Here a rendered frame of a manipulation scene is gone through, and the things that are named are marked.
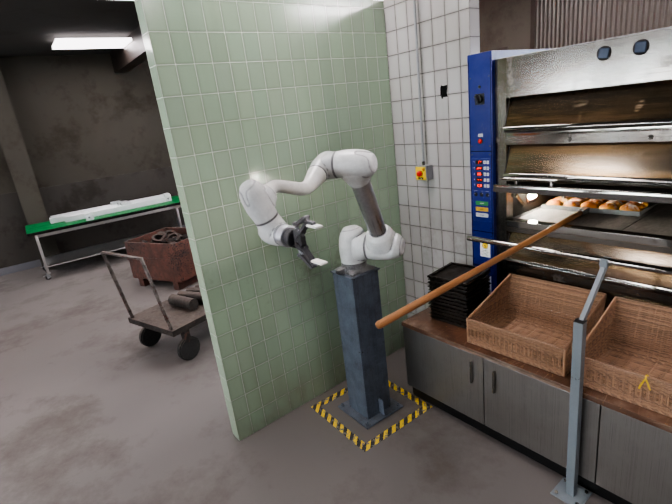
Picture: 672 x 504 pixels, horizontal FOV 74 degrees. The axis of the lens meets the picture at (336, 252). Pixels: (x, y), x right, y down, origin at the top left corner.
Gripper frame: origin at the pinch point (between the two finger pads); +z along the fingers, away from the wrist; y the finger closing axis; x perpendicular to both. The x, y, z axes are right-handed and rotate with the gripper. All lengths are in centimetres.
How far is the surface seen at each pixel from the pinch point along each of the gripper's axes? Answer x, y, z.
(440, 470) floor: -63, 149, -7
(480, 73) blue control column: -150, -55, -39
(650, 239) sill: -155, 32, 51
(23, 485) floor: 123, 149, -174
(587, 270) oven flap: -152, 53, 24
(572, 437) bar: -95, 113, 47
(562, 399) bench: -100, 99, 39
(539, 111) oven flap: -154, -32, -5
